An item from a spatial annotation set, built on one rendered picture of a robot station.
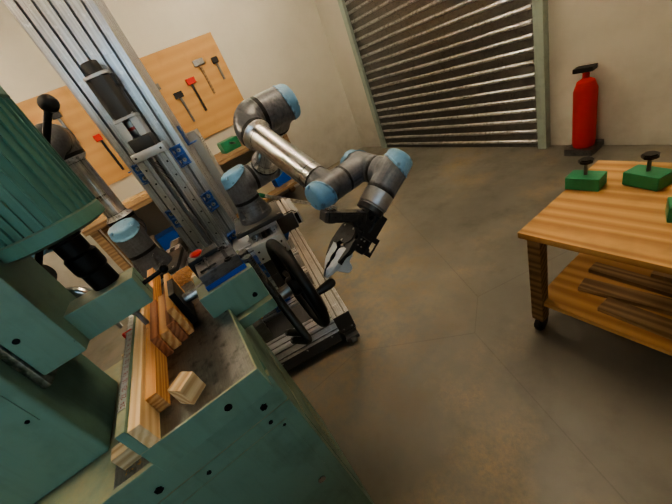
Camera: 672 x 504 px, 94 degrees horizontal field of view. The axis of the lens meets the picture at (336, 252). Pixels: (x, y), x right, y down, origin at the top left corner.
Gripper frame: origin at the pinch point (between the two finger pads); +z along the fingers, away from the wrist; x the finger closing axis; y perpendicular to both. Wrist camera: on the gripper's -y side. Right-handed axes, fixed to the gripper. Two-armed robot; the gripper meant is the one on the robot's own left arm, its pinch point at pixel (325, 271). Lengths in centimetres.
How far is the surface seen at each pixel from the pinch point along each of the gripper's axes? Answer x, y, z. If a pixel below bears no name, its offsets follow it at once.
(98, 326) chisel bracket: 6.9, -36.9, 31.6
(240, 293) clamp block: 3.7, -15.3, 14.0
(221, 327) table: -1.3, -17.3, 20.9
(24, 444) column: -1, -39, 53
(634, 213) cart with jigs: -25, 75, -64
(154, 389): -12.4, -27.1, 29.9
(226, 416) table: -19.3, -16.2, 28.1
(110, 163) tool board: 341, -63, 35
